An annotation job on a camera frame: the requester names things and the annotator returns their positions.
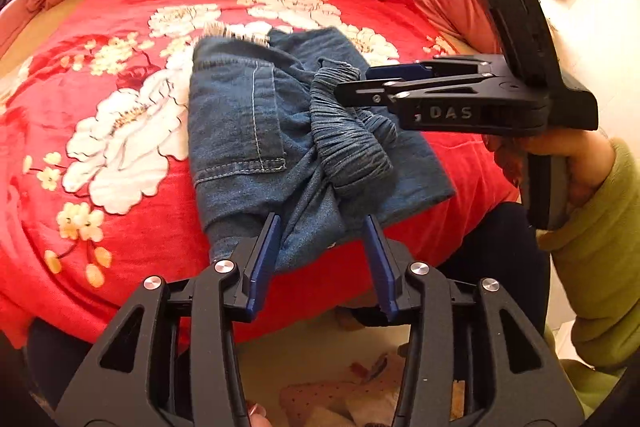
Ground red floral bed blanket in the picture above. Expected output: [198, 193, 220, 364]
[0, 0, 522, 350]

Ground right forearm green sleeve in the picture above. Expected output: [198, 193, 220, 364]
[539, 139, 639, 367]

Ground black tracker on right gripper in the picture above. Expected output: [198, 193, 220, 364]
[484, 0, 563, 90]

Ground blue denim pants lace trim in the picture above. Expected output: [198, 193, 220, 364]
[188, 28, 454, 272]

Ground person's right hand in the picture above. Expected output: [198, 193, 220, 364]
[483, 128, 616, 207]

